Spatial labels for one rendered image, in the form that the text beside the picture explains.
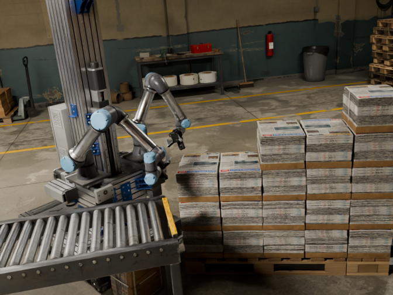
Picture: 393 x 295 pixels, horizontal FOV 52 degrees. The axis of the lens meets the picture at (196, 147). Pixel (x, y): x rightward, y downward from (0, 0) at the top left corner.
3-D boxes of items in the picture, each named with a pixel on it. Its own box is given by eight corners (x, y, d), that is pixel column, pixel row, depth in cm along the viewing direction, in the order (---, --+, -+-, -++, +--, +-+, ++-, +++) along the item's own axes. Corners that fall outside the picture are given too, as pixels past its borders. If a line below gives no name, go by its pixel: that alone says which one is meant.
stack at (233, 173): (191, 245, 338) (182, 153, 310) (335, 244, 324) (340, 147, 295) (185, 274, 302) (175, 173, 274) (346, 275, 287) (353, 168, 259)
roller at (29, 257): (46, 224, 238) (44, 216, 236) (32, 272, 194) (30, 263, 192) (37, 225, 237) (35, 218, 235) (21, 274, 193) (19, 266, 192)
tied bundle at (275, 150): (256, 150, 302) (255, 121, 295) (296, 149, 300) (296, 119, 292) (259, 171, 267) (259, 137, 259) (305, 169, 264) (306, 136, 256)
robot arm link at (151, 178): (155, 174, 244) (157, 186, 247) (159, 166, 255) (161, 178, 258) (142, 174, 246) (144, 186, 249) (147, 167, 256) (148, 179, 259)
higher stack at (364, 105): (334, 244, 324) (341, 85, 280) (373, 244, 320) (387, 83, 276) (345, 275, 288) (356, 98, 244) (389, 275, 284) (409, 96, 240)
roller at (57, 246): (69, 220, 240) (67, 213, 238) (59, 267, 196) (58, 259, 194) (60, 222, 239) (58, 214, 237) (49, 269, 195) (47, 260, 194)
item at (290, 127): (257, 122, 294) (257, 120, 294) (296, 120, 291) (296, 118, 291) (260, 138, 260) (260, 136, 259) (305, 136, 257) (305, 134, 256)
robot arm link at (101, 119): (81, 168, 277) (122, 114, 252) (68, 178, 264) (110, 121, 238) (68, 157, 277) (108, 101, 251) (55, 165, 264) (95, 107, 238)
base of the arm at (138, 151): (128, 155, 318) (127, 143, 314) (143, 149, 328) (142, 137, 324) (141, 159, 308) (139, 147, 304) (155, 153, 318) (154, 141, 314)
